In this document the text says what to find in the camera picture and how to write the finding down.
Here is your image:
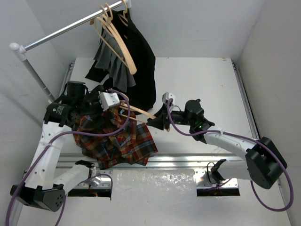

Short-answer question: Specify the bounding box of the metal clothes rack rail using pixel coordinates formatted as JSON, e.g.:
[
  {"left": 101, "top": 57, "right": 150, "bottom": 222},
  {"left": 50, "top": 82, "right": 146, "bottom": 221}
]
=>
[{"left": 9, "top": 0, "right": 132, "bottom": 61}]

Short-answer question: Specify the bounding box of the black hanging garment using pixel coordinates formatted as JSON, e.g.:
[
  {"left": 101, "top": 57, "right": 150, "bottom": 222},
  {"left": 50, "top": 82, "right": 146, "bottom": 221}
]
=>
[{"left": 86, "top": 10, "right": 156, "bottom": 111}]

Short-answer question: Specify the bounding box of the aluminium mounting rail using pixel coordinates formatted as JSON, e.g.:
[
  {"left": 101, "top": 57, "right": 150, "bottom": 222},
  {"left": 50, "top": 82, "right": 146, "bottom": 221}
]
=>
[{"left": 21, "top": 153, "right": 278, "bottom": 189}]

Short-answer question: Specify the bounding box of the grey pleated skirt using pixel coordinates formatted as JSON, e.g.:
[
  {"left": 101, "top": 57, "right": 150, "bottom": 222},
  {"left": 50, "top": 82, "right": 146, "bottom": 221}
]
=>
[{"left": 94, "top": 25, "right": 136, "bottom": 92}]

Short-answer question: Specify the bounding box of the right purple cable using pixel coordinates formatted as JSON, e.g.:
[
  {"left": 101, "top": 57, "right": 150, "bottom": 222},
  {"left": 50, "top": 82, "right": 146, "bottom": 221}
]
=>
[{"left": 166, "top": 97, "right": 294, "bottom": 211}]

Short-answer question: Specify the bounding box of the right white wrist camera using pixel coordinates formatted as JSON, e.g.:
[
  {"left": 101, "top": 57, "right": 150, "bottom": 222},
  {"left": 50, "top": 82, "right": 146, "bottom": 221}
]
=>
[{"left": 162, "top": 92, "right": 175, "bottom": 103}]

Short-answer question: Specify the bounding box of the white front cover board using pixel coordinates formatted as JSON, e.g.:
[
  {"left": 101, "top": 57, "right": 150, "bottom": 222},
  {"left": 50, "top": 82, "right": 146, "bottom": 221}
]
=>
[{"left": 18, "top": 169, "right": 290, "bottom": 226}]

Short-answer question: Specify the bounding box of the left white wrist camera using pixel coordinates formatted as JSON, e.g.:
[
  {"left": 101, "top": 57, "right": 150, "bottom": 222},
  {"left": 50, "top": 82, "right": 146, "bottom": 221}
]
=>
[{"left": 99, "top": 92, "right": 120, "bottom": 111}]

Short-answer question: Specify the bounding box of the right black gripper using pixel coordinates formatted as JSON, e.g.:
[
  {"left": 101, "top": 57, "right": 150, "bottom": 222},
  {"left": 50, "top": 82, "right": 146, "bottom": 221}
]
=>
[{"left": 146, "top": 103, "right": 194, "bottom": 130}]

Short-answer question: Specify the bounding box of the beige hanger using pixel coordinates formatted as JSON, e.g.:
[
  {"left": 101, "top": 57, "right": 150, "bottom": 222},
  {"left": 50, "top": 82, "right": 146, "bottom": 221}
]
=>
[
  {"left": 98, "top": 3, "right": 137, "bottom": 75},
  {"left": 118, "top": 0, "right": 128, "bottom": 27},
  {"left": 120, "top": 101, "right": 170, "bottom": 132},
  {"left": 89, "top": 4, "right": 137, "bottom": 74}
]

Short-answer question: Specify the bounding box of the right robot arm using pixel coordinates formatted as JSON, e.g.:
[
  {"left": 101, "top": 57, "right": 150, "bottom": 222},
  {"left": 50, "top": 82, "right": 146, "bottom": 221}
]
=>
[{"left": 147, "top": 99, "right": 287, "bottom": 189}]

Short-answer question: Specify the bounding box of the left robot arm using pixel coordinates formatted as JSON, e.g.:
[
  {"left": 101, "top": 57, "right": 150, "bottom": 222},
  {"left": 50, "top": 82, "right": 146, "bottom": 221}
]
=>
[{"left": 7, "top": 81, "right": 119, "bottom": 214}]

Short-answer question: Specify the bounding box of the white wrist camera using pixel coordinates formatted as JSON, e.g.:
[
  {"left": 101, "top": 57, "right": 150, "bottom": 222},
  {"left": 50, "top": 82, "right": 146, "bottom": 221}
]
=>
[
  {"left": 162, "top": 92, "right": 175, "bottom": 103},
  {"left": 99, "top": 92, "right": 120, "bottom": 111}
]

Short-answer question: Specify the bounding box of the plaid flannel shirt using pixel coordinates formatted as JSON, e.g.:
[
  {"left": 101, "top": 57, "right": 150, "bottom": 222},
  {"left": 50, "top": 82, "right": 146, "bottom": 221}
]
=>
[{"left": 72, "top": 107, "right": 158, "bottom": 169}]

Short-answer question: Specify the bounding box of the beige hanger under black garment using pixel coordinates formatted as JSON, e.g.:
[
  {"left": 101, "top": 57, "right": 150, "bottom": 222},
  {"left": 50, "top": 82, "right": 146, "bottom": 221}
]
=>
[{"left": 118, "top": 0, "right": 128, "bottom": 27}]

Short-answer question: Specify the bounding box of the metal rack upright pole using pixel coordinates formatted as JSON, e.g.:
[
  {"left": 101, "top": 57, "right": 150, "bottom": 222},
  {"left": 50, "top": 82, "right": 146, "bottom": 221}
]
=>
[{"left": 23, "top": 60, "right": 55, "bottom": 103}]

